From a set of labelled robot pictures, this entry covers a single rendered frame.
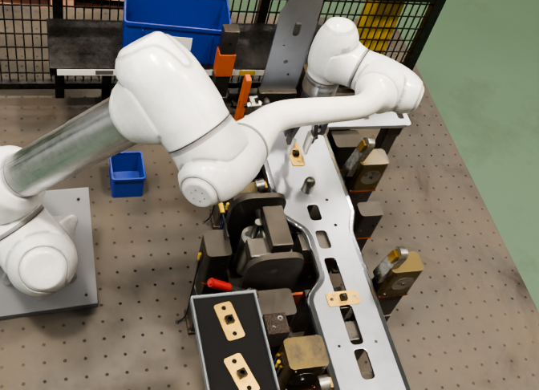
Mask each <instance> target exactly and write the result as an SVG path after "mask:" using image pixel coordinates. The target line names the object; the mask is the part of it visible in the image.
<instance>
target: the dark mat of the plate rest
mask: <svg viewBox="0 0 539 390"><path fill-rule="evenodd" d="M193 302H194V307H195V312H196V316H197V324H198V328H199V333H200V337H201V346H202V350H203V355H204V359H205V367H206V371H207V377H208V381H209V389H210V390H239V389H238V387H237V385H236V384H235V382H234V380H233V378H232V376H231V375H230V373H229V371H228V369H227V367H226V366H225V364H224V360H225V359H226V358H228V357H230V356H232V355H235V354H237V353H240V354H241V355H242V357H243V359H244V361H245V362H246V364H247V366H248V368H249V370H250V371H251V373H252V374H253V377H254V379H255V380H256V381H257V384H258V385H259V387H260V389H259V390H277V388H276V384H275V381H274V374H273V371H272V368H271V364H270V358H269V355H268V351H267V348H266V345H265V339H264V335H263V331H262V328H261V322H260V319H259V315H258V312H257V306H256V303H255V299H254V295H253V293H251V294H242V295H226V296H218V297H209V298H201V299H193ZM225 302H231V303H232V306H233V309H234V310H235V313H236V315H237V317H238V320H239V322H240V324H241V327H242V329H243V331H244V333H245V336H244V337H242V338H240V339H235V340H233V341H228V340H227V338H226V336H225V333H224V331H223V329H222V326H221V324H220V321H219V319H218V317H217V314H216V312H215V310H214V306H215V305H217V304H220V303H225Z"/></svg>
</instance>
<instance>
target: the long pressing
mask: <svg viewBox="0 0 539 390"><path fill-rule="evenodd" d="M308 130H311V126H304V127H300V128H299V130H298V132H297V134H296V135H295V136H296V138H297V139H296V141H295V143H298V144H299V147H300V149H301V152H302V156H303V159H304V161H305V165H304V166H293V165H292V163H291V160H290V155H288V152H287V150H286V144H287V143H286V137H287V136H284V133H283V132H281V133H280V134H279V135H278V137H277V139H276V140H275V142H274V145H273V147H272V148H271V150H270V153H269V155H268V158H267V160H266V161H265V163H264V164H263V166H262V167H261V168H262V172H263V174H264V177H265V180H266V184H267V186H268V191H269V193H282V194H283V195H284V196H285V199H286V206H285V208H284V213H285V215H286V220H287V223H288V226H289V227H291V228H293V229H294V230H296V231H298V232H299V233H300V234H301V235H302V236H303V237H304V238H305V240H306V244H307V247H308V250H309V253H310V257H311V260H312V263H313V266H314V270H315V273H316V277H317V279H316V283H315V284H314V285H313V286H312V288H311V289H310V291H309V292H308V294H307V296H306V309H307V312H308V315H309V318H310V322H311V326H312V328H313V332H314V334H315V335H320V336H321V337H322V339H323V342H324V345H325V348H326V353H327V355H328V359H329V364H328V365H327V367H326V369H325V373H326V374H327V375H328V376H329V377H331V379H332V382H333V385H334V388H333V390H411V389H410V386H409V383H408V381H407V377H406V375H405V372H404V370H403V366H402V364H401V362H400V359H399V355H398V353H397V351H396V348H395V345H394V342H393V339H392V337H391V333H390V331H389V328H388V326H387V322H386V320H385V318H384V315H383V311H382V309H381V306H380V304H379V300H378V298H377V295H376V293H375V289H374V287H373V284H372V282H371V278H370V275H369V274H368V271H367V267H366V265H365V262H364V260H363V256H362V254H361V251H360V249H359V245H358V243H357V240H356V238H355V234H354V222H355V209H354V207H353V205H352V202H351V199H350V196H349V193H348V192H347V187H346V186H345V183H344V180H343V178H342V174H341V173H340V170H339V167H338V164H337V161H336V160H335V157H334V154H333V151H332V148H331V146H330V142H329V140H328V138H327V135H326V132H325V134H324V135H323V136H320V135H318V139H317V140H315V141H314V143H313V144H311V145H310V148H309V151H308V153H307V155H305V153H304V151H303V149H302V146H303V143H304V140H305V138H306V134H307V133H308ZM307 177H313V178H314V179H315V187H314V190H313V192H312V193H311V194H305V193H304V192H303V191H302V190H301V187H302V184H303V182H304V180H305V179H306V178H307ZM325 199H328V201H326V200H325ZM310 205H315V206H317V207H318V211H319V213H320V216H321V220H317V221H314V220H312V219H311V218H310V215H309V212H308V209H307V207H308V206H310ZM334 224H337V226H334ZM318 231H324V232H326V235H327V237H328V240H329V243H330V248H327V249H323V248H321V247H320V246H319V244H318V239H317V236H316V232H318ZM327 258H333V259H334V260H335V261H336V264H337V267H338V271H339V273H340V276H341V279H342V283H343V285H344V288H345V290H357V291H358V294H359V298H360V300H361V303H360V304H352V305H348V306H350V307H351V310H352V312H353V315H354V317H355V322H356V324H357V327H358V329H359V334H360V336H361V339H362V343H361V344H352V343H351V341H350V338H349V335H348V333H347V329H346V326H345V323H344V320H343V317H342V313H341V311H340V307H341V306H339V307H329V305H328V302H327V300H326V293H330V292H334V288H333V286H332V283H331V280H330V276H329V274H328V271H327V268H326V263H325V259H327ZM375 340H377V341H378V343H375ZM338 345H340V346H341V347H338ZM357 350H364V351H365V352H366V353H367V358H368V359H369V362H370V365H371V369H372V371H373V374H374V377H373V378H371V379H363V378H362V375H361V372H360V370H359V366H358V363H357V360H356V358H355V351H357Z"/></svg>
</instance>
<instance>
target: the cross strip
mask: <svg viewBox="0 0 539 390"><path fill-rule="evenodd" d="M368 117H369V120H365V119H360V120H351V121H344V122H338V123H330V124H328V126H327V127H328V128H329V129H328V130H335V129H368V128H406V127H407V126H408V125H410V124H411V121H410V120H409V118H408V116H407V113H403V117H404V119H399V118H398V116H397V115H396V113H395V112H385V113H382V114H373V115H371V116H368Z"/></svg>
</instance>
